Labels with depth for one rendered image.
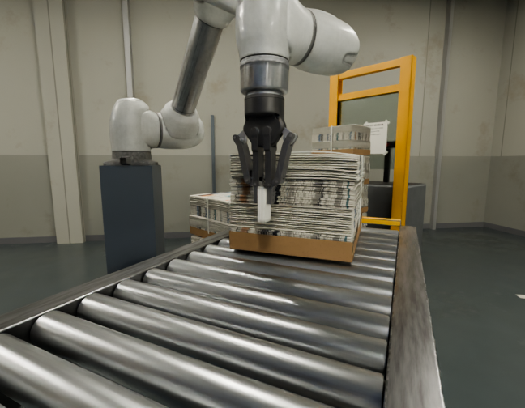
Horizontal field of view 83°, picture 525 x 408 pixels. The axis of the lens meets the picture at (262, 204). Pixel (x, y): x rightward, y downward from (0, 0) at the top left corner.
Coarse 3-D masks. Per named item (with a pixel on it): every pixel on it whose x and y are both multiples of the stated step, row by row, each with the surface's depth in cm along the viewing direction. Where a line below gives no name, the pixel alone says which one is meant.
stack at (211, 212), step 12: (228, 192) 182; (192, 204) 166; (204, 204) 158; (216, 204) 150; (228, 204) 142; (192, 216) 167; (204, 216) 159; (216, 216) 151; (228, 216) 144; (204, 228) 160; (216, 228) 152; (228, 228) 145; (192, 240) 170
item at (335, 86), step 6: (330, 78) 285; (336, 78) 281; (330, 84) 286; (336, 84) 281; (342, 84) 286; (330, 90) 287; (336, 90) 282; (342, 90) 287; (330, 96) 287; (336, 96) 282; (330, 102) 288; (336, 102) 283; (330, 108) 289; (336, 108) 284; (330, 114) 289; (336, 114) 284; (330, 120) 290; (336, 120) 285; (330, 126) 291
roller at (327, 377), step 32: (96, 320) 45; (128, 320) 42; (160, 320) 41; (192, 320) 41; (192, 352) 37; (224, 352) 35; (256, 352) 34; (288, 352) 34; (288, 384) 31; (320, 384) 30; (352, 384) 29; (384, 384) 30
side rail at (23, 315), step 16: (208, 240) 81; (160, 256) 68; (176, 256) 68; (128, 272) 58; (144, 272) 59; (80, 288) 51; (96, 288) 51; (112, 288) 52; (32, 304) 45; (48, 304) 45; (64, 304) 45; (0, 320) 40; (16, 320) 40; (32, 320) 41; (16, 336) 40; (0, 400) 38
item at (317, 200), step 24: (240, 168) 68; (264, 168) 66; (288, 168) 64; (312, 168) 62; (336, 168) 61; (360, 168) 69; (240, 192) 69; (288, 192) 65; (312, 192) 63; (336, 192) 62; (240, 216) 70; (288, 216) 66; (312, 216) 64; (336, 216) 62; (336, 240) 63
